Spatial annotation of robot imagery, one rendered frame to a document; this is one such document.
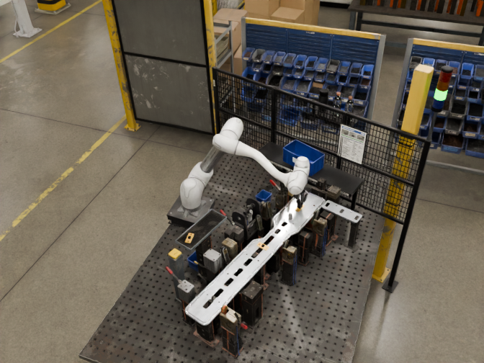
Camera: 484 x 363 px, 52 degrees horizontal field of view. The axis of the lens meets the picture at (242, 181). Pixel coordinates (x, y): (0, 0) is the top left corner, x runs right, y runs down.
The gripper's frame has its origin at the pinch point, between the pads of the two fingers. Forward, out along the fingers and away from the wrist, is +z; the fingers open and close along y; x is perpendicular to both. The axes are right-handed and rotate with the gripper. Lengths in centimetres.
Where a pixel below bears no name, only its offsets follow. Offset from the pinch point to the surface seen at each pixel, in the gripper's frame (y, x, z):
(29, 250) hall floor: -232, -108, 104
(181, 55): -227, 119, -7
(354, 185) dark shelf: 22.0, 43.5, 2.0
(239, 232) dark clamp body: -16, -51, -3
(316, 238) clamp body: 20.1, -7.8, 17.2
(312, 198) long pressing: 2.3, 15.3, 4.8
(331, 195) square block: 13.3, 23.7, 2.4
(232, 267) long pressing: -5, -73, 5
